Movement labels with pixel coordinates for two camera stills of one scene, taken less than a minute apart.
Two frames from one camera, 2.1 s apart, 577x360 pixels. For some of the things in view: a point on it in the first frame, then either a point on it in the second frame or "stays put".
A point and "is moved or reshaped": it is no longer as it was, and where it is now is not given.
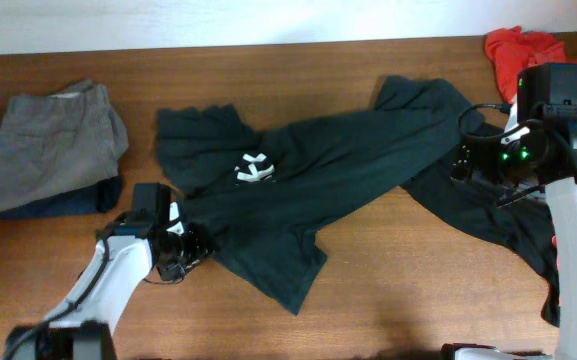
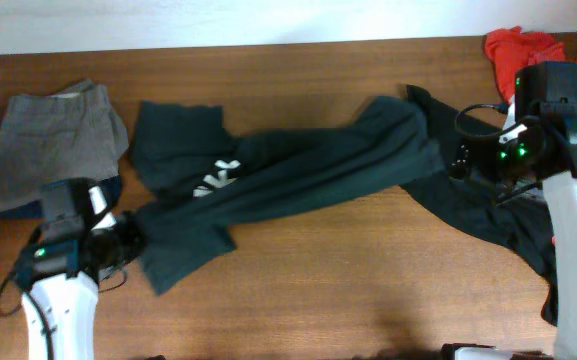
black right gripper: [480, 163] stays put
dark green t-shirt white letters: [244, 187] is moved or reshaped
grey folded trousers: [48, 144] stays put
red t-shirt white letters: [513, 51] stays put
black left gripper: [206, 242] to [131, 226]
